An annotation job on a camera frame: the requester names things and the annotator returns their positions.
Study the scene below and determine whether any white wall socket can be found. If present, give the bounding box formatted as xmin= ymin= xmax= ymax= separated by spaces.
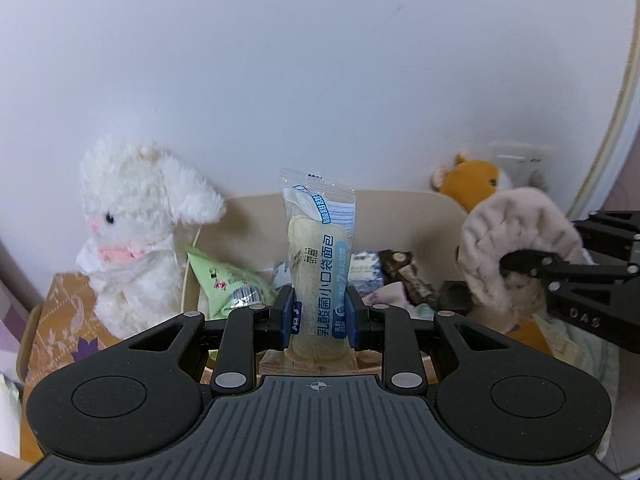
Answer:
xmin=490 ymin=142 xmax=553 ymax=191

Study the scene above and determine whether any bread bun packet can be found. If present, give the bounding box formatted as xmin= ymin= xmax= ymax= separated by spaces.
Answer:
xmin=280 ymin=169 xmax=356 ymax=364

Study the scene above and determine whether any green snack packet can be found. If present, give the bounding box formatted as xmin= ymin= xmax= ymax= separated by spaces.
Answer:
xmin=186 ymin=247 xmax=276 ymax=320

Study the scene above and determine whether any brown patterned scrunchie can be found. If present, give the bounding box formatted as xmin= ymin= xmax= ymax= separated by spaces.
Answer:
xmin=378 ymin=249 xmax=436 ymax=306

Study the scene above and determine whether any patterned brown table mat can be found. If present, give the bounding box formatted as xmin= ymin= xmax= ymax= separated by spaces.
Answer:
xmin=19 ymin=271 xmax=122 ymax=461

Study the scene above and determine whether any beige plastic storage bin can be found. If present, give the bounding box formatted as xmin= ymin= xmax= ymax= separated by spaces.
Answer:
xmin=180 ymin=188 xmax=471 ymax=376

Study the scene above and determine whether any white plush lamb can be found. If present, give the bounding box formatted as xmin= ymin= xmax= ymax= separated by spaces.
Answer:
xmin=76 ymin=138 xmax=226 ymax=339

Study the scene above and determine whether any beige plush sock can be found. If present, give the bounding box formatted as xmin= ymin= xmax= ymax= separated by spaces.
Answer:
xmin=458 ymin=188 xmax=592 ymax=315

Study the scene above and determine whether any orange hamster plush with carrot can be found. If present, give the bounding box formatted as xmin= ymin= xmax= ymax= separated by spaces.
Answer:
xmin=431 ymin=154 xmax=513 ymax=212

